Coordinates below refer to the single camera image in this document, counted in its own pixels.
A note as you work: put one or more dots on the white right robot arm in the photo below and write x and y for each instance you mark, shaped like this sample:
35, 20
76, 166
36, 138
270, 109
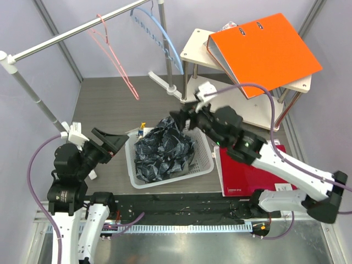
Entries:
318, 193

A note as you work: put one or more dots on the pink hanger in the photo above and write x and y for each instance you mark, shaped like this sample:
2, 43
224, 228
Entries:
104, 44

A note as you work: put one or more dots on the dark patterned shark shorts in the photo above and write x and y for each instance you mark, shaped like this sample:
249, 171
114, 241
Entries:
160, 149

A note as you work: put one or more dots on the orange ring binder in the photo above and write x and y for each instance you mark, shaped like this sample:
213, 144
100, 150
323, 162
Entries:
267, 51

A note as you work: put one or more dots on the grey shorts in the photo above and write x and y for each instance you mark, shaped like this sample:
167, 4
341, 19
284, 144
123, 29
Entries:
178, 171

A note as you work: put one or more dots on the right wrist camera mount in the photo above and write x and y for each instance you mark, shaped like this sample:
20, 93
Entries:
204, 94

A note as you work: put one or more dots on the white plastic basket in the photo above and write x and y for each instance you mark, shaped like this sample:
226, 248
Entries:
202, 162

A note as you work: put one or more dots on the white cable duct strip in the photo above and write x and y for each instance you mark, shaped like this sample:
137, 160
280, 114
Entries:
190, 229

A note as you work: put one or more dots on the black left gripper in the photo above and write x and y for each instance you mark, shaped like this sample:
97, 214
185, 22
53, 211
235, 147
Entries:
111, 143

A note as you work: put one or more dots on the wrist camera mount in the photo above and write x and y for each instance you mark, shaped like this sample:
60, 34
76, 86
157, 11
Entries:
73, 133
204, 94

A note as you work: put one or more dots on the silver clothes rack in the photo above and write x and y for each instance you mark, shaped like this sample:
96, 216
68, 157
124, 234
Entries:
8, 61

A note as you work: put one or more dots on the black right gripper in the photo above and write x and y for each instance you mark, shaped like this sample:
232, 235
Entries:
182, 115

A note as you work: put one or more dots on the patterned book under binder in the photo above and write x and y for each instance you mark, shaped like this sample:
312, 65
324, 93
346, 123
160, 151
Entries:
227, 26

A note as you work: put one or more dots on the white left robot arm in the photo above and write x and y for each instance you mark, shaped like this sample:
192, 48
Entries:
79, 231

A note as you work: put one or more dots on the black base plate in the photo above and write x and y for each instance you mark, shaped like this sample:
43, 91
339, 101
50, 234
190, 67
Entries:
185, 209

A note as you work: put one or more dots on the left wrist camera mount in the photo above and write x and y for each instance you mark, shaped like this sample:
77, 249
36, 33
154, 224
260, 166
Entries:
73, 133

